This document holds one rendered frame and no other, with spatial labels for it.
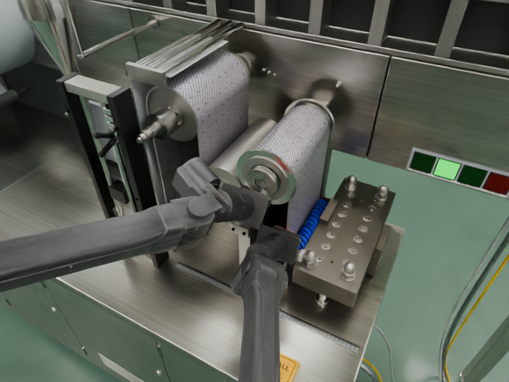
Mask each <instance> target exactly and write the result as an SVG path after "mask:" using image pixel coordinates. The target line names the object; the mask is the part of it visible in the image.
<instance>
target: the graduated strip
mask: <svg viewBox="0 0 509 382"><path fill-rule="evenodd" d="M174 267H175V268H179V269H180V270H182V271H185V272H186V273H188V274H191V275H192V276H195V277H197V278H199V279H201V280H203V281H205V282H207V283H210V284H212V285H214V286H216V287H218V288H220V289H222V290H225V291H227V292H228V293H231V294H233V289H232V288H231V286H230V285H229V284H227V283H224V282H222V281H220V280H218V279H216V278H214V277H211V276H209V275H207V274H205V273H203V272H201V271H198V270H196V269H194V268H192V267H190V266H188V265H185V264H183V263H182V262H180V261H178V262H177V264H176V265H175V266H174ZM233 295H234V296H237V295H236V294H233ZM237 297H239V298H242V297H240V296H237ZM279 316H280V317H281V318H283V319H285V320H287V321H290V322H292V323H293V324H296V325H298V326H299V327H303V328H304V329H306V330H309V331H310V332H312V333H315V334H316V335H319V336H321V337H323V338H325V339H327V340H329V341H331V342H333V343H336V344H338V345H340V346H342V347H344V348H346V349H348V350H351V351H352V352H355V353H357V354H358V353H359V351H360V348H361V347H360V346H359V345H357V344H355V343H353V342H351V341H348V340H346V339H344V338H342V337H340V336H337V335H335V334H334V333H331V332H329V331H328V330H324V329H323V328H321V327H318V326H317V325H315V324H312V323H310V322H308V321H306V320H304V319H301V318H299V317H297V316H295V315H293V314H290V313H288V312H286V311H284V310H282V309H281V308H280V309H279Z"/></svg>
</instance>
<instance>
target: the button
mask: <svg viewBox="0 0 509 382"><path fill-rule="evenodd" d="M298 368H299V362H297V361H296V360H294V359H291V358H290V357H288V356H286V355H283V354H282V353H281V352H280V382H293V379H294V377H295V375H296V372H297V370H298Z"/></svg>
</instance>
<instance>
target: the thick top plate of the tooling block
mask: <svg viewBox="0 0 509 382"><path fill-rule="evenodd" d="M347 179H348V178H347V177H345V178H344V180H343V181H342V183H341V185H340V187H339V188H338V190H337V192H336V194H335V195H334V197H333V198H334V199H338V200H339V205H338V206H337V208H336V210H335V212H334V214H333V216H332V217H331V219H330V221H329V223H328V224H327V225H325V224H321V223H319V224H318V225H317V227H316V229H315V231H314V232H313V234H312V236H311V238H310V239H309V241H308V243H307V245H306V246H305V248H304V250H305V253H306V252H307V251H308V250H313V251H314V252H315V253H316V257H317V266H316V268H314V269H307V268H305V267H304V266H303V265H302V262H299V261H297V262H296V264H295V266H294V268H293V276H292V282H294V283H296V284H299V285H301V286H303V287H306V288H308V289H309V290H313V291H314V292H317V293H319V294H322V295H324V296H326V297H329V298H331V299H334V300H336V301H337V302H340V303H342V304H344V305H347V306H349V307H352V308H353V305H354V302H355V300H356V298H357V296H358V292H359V290H360V288H361V284H362V282H363V280H364V277H365V274H366V273H367V269H368V267H369V264H370V261H371V258H372V256H373V252H374V249H375V247H376V244H377V241H378V239H379V236H380V234H381V231H382V229H383V226H384V224H385V223H386V220H387V217H388V216H389V212H390V210H391V208H392V204H393V202H394V199H395V195H396V193H394V192H392V191H389V190H388V192H389V193H388V199H387V200H386V201H380V200H378V199H376V197H375V195H376V193H377V190H378V189H379V187H377V186H372V185H370V184H367V183H362V182H360V181H357V180H356V181H357V185H356V187H357V188H356V190H354V191H349V190H347V189H346V188H345V182H346V180H347ZM347 262H352V263H354V265H355V270H356V272H355V279H354V280H353V281H351V282H347V281H344V280H343V279H342V278H341V277H340V272H341V270H342V269H343V267H344V266H345V264H346V263H347Z"/></svg>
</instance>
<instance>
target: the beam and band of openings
mask: <svg viewBox="0 0 509 382"><path fill-rule="evenodd" d="M99 1H103V2H110V3H115V4H119V5H127V6H131V7H136V8H144V9H148V10H152V11H160V12H164V13H168V14H176V15H180V16H185V17H192V18H197V19H201V20H209V21H214V20H216V19H218V18H220V19H221V20H222V23H225V22H227V21H228V20H231V21H232V22H233V26H235V25H236V24H238V23H241V22H242V23H243V24H244V27H246V28H250V29H254V30H262V31H267V32H271V33H278V34H283V35H287V36H294V37H299V38H303V39H311V40H315V41H320V42H328V43H332V44H336V45H343V46H348V47H352V48H356V49H364V50H369V51H373V52H381V53H385V54H390V55H397V56H401V57H406V58H413V59H417V60H422V61H430V62H434V63H438V64H446V65H451V66H455V67H462V68H466V69H471V70H478V71H483V72H487V73H492V74H499V75H504V76H508V77H509V0H99ZM190 2H191V3H190ZM195 3H196V4H195ZM230 9H232V10H230ZM235 10H237V11H235ZM244 11H246V12H244ZM249 12H251V13H249ZM253 13H254V14H253ZM280 17H281V18H280ZM284 18H286V19H284ZM289 19H291V20H289ZM298 20H300V21H298ZM302 21H304V22H302ZM307 22H308V23H307ZM330 26H331V27H330ZM339 27H341V28H339ZM343 28H345V29H343ZM347 29H349V30H347ZM356 30H358V31H356ZM361 31H363V32H361ZM365 32H367V33H365ZM393 36H394V37H393ZM397 37H399V38H397ZM402 38H403V39H402ZM410 39H412V40H410ZM414 40H417V41H414ZM419 41H422V42H419ZM428 42H430V43H428ZM433 43H435V44H433ZM455 47H457V48H455ZM460 48H462V49H460ZM469 49H471V50H469ZM473 50H476V51H473ZM478 51H480V52H478ZM486 52H489V53H486ZM491 53H494V54H491ZM496 54H498V55H496ZM505 55H507V56H505Z"/></svg>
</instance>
